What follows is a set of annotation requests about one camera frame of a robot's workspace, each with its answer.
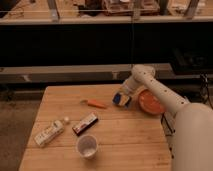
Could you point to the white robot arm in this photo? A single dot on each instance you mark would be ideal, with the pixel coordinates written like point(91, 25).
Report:
point(192, 143)

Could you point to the clear plastic cup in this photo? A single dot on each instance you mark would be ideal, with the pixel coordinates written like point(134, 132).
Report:
point(87, 146)

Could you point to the brown chocolate bar box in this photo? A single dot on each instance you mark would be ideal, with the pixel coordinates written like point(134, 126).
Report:
point(84, 124)

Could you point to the orange carrot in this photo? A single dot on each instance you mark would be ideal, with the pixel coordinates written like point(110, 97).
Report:
point(94, 103)

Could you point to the white plastic bottle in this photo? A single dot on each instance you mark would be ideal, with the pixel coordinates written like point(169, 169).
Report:
point(50, 132)

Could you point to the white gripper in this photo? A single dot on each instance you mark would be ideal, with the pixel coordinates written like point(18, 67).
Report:
point(129, 86)

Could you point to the orange plate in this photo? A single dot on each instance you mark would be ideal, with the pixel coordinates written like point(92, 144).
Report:
point(149, 103)

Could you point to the black monitor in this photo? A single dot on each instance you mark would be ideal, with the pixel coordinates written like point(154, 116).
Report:
point(192, 61)

